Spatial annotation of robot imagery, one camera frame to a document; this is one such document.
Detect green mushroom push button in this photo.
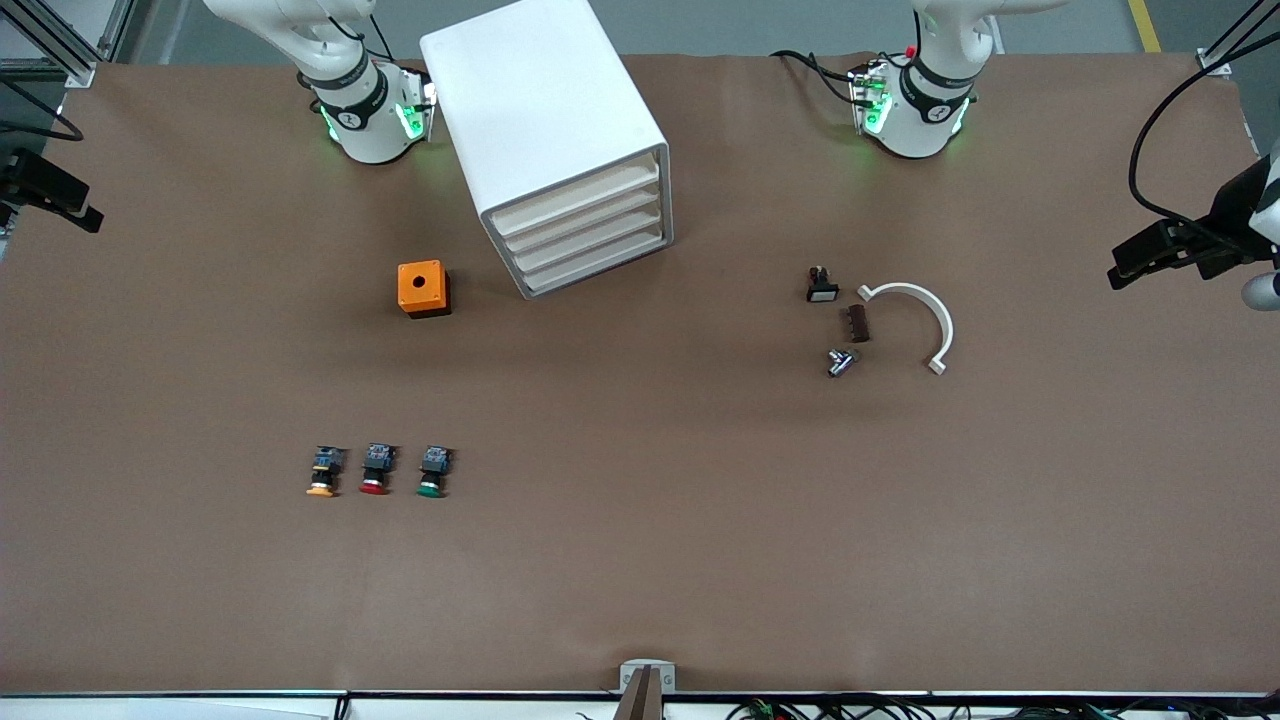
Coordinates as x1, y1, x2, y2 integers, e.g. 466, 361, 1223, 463
416, 445, 456, 498

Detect yellow mushroom push button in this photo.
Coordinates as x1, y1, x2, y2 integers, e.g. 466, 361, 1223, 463
305, 445, 346, 498

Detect red mushroom push button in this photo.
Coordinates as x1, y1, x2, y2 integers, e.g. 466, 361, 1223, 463
358, 443, 397, 496

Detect white drawer cabinet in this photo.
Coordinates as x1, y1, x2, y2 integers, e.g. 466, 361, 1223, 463
420, 0, 674, 301

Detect brown table cover sheet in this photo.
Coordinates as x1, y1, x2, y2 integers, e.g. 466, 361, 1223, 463
0, 52, 1280, 696

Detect aluminium frame post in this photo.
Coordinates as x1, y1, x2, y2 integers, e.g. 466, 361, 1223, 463
1195, 0, 1280, 77
0, 0, 136, 89

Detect white curved plastic bracket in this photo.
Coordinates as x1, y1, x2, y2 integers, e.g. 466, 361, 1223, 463
857, 282, 956, 376

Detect orange button enclosure box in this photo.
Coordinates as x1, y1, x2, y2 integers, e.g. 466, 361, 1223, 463
397, 260, 452, 319

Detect black arm base cable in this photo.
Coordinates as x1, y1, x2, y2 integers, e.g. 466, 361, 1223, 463
770, 48, 863, 106

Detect black floor cable bundle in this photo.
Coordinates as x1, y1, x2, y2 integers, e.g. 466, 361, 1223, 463
725, 695, 1280, 720

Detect metal table edge bracket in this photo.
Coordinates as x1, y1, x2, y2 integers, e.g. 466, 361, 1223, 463
620, 660, 677, 693

